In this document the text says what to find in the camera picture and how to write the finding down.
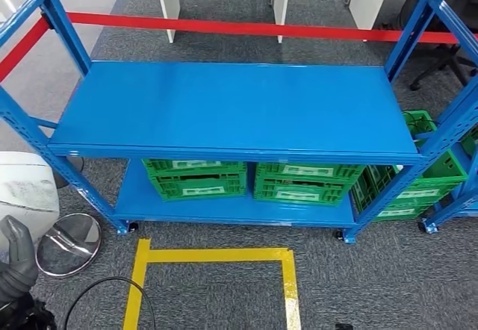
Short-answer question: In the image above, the chrome round stool base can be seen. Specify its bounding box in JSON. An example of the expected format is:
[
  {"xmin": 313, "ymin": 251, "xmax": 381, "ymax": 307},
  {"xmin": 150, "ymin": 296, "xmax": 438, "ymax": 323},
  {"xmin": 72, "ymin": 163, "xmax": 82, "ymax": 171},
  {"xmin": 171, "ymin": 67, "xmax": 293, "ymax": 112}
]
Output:
[{"xmin": 35, "ymin": 213, "xmax": 103, "ymax": 278}]

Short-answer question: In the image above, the yellow floor tape square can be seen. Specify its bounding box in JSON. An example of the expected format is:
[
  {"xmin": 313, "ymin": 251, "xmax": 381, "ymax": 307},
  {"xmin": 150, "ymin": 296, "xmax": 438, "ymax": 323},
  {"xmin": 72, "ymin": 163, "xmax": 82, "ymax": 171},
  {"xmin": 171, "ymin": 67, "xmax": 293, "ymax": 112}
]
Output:
[{"xmin": 122, "ymin": 238, "xmax": 303, "ymax": 330}]

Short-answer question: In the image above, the red barrier strap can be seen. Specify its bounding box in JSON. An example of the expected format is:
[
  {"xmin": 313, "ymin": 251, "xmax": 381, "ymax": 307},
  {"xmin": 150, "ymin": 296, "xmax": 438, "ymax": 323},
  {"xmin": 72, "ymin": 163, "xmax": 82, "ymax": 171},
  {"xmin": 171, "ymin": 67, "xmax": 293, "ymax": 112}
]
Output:
[
  {"xmin": 67, "ymin": 12, "xmax": 461, "ymax": 45},
  {"xmin": 0, "ymin": 17, "xmax": 50, "ymax": 84}
]

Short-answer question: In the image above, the black office chair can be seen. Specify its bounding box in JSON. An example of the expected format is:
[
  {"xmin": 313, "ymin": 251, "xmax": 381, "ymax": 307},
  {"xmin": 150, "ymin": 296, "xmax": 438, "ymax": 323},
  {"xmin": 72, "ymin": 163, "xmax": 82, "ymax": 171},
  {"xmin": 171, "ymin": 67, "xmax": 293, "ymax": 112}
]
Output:
[{"xmin": 397, "ymin": 0, "xmax": 478, "ymax": 93}]

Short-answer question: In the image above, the green plastic crate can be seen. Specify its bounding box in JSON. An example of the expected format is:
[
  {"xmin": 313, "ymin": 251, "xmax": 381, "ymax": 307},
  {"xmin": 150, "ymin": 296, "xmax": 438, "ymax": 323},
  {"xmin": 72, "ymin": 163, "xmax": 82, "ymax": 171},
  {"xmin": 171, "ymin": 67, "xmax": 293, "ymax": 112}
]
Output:
[
  {"xmin": 254, "ymin": 161, "xmax": 365, "ymax": 208},
  {"xmin": 141, "ymin": 158, "xmax": 248, "ymax": 202},
  {"xmin": 350, "ymin": 110, "xmax": 468, "ymax": 222},
  {"xmin": 461, "ymin": 127, "xmax": 478, "ymax": 157}
]

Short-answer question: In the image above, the blue steel shelf rack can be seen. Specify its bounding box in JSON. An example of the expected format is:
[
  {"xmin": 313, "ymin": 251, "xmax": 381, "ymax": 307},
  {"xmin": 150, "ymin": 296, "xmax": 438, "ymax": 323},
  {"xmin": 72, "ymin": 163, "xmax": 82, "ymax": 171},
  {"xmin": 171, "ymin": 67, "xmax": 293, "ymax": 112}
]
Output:
[
  {"xmin": 0, "ymin": 0, "xmax": 478, "ymax": 245},
  {"xmin": 418, "ymin": 125, "xmax": 478, "ymax": 234}
]

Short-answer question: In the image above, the thick black cable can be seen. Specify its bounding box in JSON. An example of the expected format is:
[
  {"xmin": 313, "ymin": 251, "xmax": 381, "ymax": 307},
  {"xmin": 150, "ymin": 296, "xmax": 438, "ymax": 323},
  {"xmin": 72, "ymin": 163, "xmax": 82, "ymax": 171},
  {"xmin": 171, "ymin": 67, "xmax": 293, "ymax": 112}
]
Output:
[{"xmin": 63, "ymin": 275, "xmax": 157, "ymax": 330}]

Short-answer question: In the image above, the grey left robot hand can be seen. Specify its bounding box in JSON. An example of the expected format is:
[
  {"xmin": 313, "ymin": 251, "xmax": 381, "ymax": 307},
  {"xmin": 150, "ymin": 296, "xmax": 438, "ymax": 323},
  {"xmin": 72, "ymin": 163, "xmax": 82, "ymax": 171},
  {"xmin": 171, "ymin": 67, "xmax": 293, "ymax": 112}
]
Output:
[{"xmin": 0, "ymin": 214, "xmax": 39, "ymax": 285}]

